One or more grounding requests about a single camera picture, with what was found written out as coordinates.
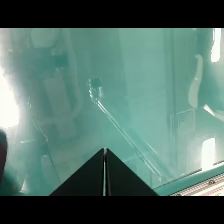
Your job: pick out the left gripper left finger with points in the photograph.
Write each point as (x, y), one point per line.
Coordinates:
(90, 180)

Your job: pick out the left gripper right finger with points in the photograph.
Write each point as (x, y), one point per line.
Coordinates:
(123, 180)

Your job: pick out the silver frame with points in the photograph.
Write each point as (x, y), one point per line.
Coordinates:
(206, 186)

